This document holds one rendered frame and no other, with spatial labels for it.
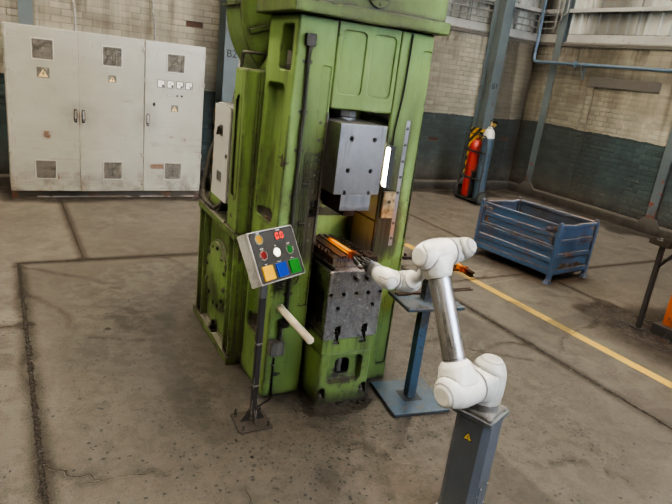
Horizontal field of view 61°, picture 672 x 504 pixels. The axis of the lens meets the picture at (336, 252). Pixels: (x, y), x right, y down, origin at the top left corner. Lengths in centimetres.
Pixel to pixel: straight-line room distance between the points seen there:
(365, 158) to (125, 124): 538
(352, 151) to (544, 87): 952
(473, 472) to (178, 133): 658
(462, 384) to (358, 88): 176
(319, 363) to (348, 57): 182
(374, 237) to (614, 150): 823
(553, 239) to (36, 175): 634
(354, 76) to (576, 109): 891
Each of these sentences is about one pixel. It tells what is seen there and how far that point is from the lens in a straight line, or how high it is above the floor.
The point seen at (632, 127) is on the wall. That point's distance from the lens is 1133.
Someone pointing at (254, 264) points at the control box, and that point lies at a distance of 295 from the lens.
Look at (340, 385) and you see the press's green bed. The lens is 378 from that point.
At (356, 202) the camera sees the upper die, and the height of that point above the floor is 132.
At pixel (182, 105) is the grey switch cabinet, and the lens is 843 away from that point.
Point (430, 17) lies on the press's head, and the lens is 360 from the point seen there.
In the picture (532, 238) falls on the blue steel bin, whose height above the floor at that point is 44.
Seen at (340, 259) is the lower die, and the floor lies 97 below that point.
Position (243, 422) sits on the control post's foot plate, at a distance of 357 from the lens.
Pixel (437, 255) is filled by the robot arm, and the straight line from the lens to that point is 256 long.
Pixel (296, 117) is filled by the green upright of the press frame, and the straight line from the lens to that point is 326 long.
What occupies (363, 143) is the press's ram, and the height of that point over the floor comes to 166.
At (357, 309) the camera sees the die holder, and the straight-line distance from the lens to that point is 356.
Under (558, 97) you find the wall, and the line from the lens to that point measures 1232.
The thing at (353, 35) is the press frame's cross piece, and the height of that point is 223.
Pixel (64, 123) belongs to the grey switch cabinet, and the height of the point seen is 98.
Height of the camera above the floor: 205
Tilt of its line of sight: 18 degrees down
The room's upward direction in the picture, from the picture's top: 7 degrees clockwise
